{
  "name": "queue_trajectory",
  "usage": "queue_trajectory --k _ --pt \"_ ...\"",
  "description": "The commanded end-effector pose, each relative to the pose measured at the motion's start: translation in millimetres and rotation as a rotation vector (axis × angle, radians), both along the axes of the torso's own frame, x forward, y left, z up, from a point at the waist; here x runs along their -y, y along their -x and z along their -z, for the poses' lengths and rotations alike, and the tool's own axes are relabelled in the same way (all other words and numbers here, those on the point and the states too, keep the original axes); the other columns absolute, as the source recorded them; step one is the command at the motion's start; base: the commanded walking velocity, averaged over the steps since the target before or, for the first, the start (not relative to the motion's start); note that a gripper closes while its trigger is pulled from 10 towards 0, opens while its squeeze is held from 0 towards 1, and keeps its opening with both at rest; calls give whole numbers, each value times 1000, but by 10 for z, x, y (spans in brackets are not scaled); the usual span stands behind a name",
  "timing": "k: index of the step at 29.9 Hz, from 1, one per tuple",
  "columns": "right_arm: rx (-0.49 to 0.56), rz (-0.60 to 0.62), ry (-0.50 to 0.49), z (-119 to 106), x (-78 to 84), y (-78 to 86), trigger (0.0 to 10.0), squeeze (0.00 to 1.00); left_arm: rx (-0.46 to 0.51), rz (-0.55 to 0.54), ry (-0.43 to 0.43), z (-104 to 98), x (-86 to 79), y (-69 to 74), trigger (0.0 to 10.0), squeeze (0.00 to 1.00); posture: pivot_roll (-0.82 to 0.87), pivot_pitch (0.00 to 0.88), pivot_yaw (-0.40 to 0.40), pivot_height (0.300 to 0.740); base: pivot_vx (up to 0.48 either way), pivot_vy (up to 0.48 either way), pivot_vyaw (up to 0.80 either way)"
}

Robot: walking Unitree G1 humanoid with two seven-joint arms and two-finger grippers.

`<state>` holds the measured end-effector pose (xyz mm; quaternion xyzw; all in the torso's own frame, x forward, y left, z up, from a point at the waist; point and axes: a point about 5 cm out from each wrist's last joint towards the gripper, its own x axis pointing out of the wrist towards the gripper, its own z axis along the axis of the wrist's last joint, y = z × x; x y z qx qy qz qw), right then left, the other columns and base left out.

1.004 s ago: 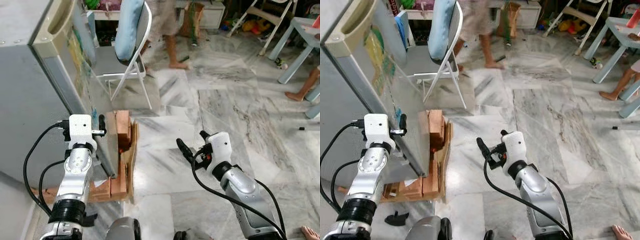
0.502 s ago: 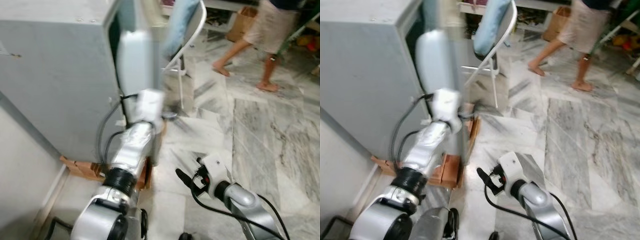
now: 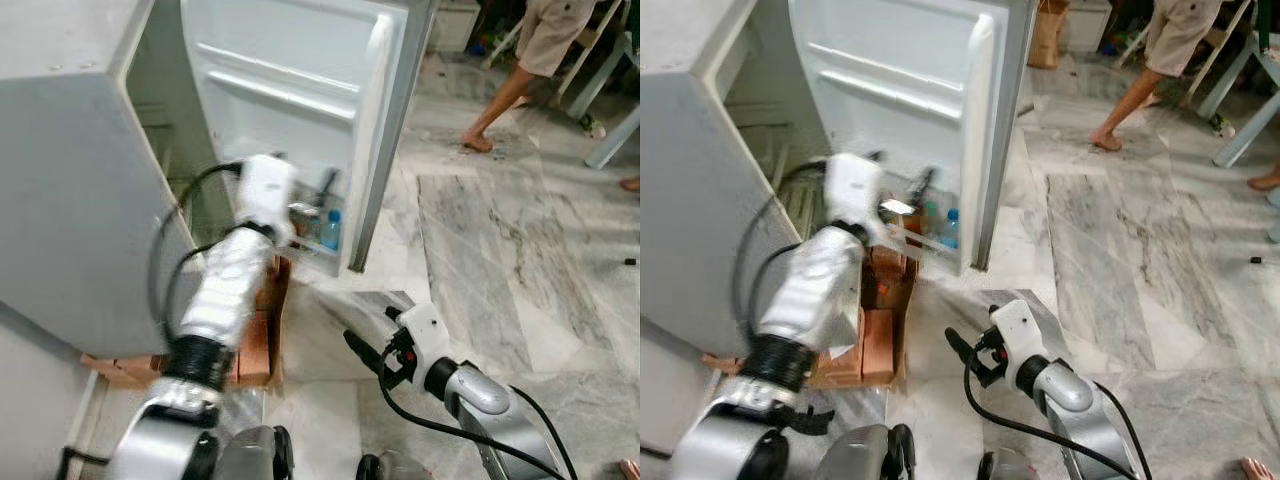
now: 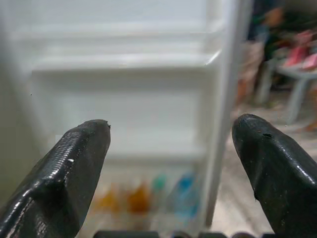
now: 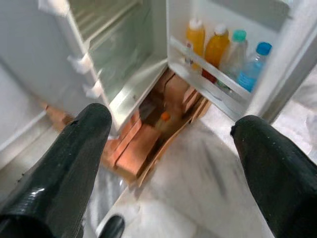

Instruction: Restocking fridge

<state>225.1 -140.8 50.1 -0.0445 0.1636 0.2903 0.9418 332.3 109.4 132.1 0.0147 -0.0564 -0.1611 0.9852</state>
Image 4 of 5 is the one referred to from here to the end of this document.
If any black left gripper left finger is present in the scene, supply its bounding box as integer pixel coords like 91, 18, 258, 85
0, 119, 111, 238

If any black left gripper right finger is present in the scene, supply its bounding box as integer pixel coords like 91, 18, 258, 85
231, 113, 317, 238

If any white fridge door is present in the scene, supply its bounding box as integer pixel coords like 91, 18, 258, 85
0, 0, 251, 233

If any orange drink bottle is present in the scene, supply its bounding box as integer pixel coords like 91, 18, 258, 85
127, 181, 152, 217

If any blue drink bottle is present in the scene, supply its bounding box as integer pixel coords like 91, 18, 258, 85
170, 172, 202, 220

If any white plastic table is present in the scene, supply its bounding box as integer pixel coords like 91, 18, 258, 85
255, 57, 317, 126

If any pink lidded water bottle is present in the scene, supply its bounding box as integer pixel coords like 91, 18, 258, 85
284, 32, 310, 68

